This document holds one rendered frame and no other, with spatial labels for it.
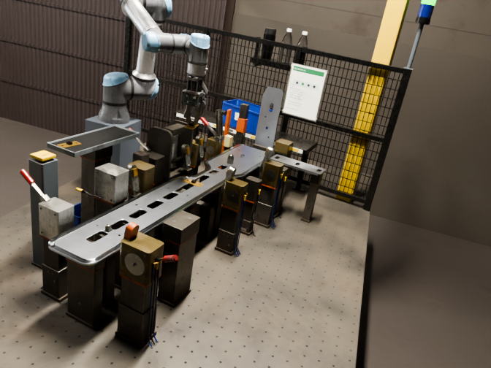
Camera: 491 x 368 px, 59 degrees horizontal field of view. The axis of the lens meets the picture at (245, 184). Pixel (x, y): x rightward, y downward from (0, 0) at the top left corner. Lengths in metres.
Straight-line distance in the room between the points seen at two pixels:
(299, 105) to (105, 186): 1.41
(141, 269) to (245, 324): 0.49
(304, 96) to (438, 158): 1.94
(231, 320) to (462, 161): 3.11
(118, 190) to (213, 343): 0.65
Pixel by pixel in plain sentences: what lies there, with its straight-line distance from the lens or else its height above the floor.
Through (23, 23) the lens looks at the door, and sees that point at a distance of 5.50.
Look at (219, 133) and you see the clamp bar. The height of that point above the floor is 1.10.
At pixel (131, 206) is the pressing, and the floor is 1.00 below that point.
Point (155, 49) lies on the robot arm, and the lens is 1.79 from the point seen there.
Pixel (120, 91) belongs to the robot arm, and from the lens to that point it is 2.24.
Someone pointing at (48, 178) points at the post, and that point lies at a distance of 1.70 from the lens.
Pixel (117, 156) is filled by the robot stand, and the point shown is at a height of 0.95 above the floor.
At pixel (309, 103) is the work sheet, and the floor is 1.25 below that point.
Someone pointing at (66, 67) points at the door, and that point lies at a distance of 5.23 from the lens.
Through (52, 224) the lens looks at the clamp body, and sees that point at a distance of 1.56.
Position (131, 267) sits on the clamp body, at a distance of 1.37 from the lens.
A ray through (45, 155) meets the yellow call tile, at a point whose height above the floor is 1.16.
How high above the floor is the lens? 1.78
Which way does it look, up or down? 23 degrees down
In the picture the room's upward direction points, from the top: 10 degrees clockwise
